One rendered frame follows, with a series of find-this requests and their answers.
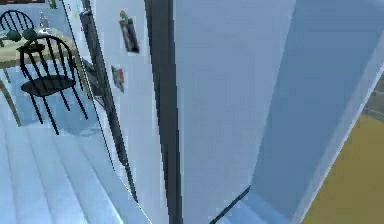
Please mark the green round object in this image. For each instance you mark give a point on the green round object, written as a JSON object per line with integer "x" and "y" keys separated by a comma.
{"x": 30, "y": 34}
{"x": 14, "y": 35}

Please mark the black spindle-back chair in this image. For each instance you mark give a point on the black spindle-back chair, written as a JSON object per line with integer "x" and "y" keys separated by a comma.
{"x": 48, "y": 85}
{"x": 16, "y": 16}

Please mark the white fridge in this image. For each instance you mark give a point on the white fridge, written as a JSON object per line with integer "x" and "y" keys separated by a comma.
{"x": 206, "y": 100}

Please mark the black fridge magnet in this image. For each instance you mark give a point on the black fridge magnet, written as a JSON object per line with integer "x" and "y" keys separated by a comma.
{"x": 130, "y": 36}

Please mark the red and blue fridge magnet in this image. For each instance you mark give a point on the red and blue fridge magnet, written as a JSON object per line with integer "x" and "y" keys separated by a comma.
{"x": 118, "y": 78}

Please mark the clear glass bottle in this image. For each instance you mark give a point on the clear glass bottle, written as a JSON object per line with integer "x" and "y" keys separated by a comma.
{"x": 44, "y": 22}

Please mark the pale wooden table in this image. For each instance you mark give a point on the pale wooden table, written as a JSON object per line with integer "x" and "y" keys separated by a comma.
{"x": 8, "y": 53}

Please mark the black round dish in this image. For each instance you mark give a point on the black round dish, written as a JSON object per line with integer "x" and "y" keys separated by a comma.
{"x": 30, "y": 47}

